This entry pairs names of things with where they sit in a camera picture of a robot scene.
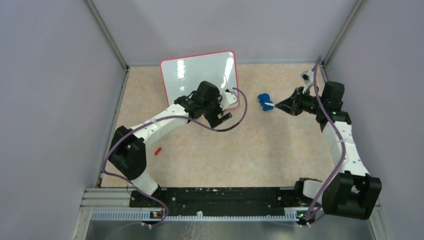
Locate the pink framed whiteboard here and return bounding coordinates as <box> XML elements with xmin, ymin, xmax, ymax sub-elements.
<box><xmin>160</xmin><ymin>50</ymin><xmax>239</xmax><ymax>105</ymax></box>

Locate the red marker cap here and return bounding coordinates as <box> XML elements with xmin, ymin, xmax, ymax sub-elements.
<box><xmin>154</xmin><ymin>147</ymin><xmax>162</xmax><ymax>156</ymax></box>

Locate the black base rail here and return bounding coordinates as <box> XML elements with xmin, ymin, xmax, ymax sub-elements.
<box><xmin>129</xmin><ymin>187</ymin><xmax>309</xmax><ymax>217</ymax></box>

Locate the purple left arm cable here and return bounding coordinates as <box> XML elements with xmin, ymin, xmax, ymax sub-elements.
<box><xmin>100</xmin><ymin>87</ymin><xmax>249</xmax><ymax>229</ymax></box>

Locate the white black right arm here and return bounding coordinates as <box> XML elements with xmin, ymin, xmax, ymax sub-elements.
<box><xmin>274</xmin><ymin>81</ymin><xmax>382</xmax><ymax>220</ymax></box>

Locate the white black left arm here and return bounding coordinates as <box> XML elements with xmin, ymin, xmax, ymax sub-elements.
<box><xmin>106</xmin><ymin>81</ymin><xmax>238</xmax><ymax>207</ymax></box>

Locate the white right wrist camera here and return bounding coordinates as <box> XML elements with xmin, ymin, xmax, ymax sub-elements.
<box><xmin>300</xmin><ymin>70</ymin><xmax>314</xmax><ymax>85</ymax></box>

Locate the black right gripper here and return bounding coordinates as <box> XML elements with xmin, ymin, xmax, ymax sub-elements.
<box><xmin>276</xmin><ymin>86</ymin><xmax>326</xmax><ymax>116</ymax></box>

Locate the grey cable duct strip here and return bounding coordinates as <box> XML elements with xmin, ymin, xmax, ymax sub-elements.
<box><xmin>91</xmin><ymin>210</ymin><xmax>299</xmax><ymax>222</ymax></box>

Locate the blue whiteboard eraser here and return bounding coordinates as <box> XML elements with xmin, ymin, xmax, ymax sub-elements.
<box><xmin>257</xmin><ymin>93</ymin><xmax>274</xmax><ymax>112</ymax></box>

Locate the red white marker pen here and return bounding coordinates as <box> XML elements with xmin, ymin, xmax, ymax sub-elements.
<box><xmin>264</xmin><ymin>102</ymin><xmax>275</xmax><ymax>107</ymax></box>

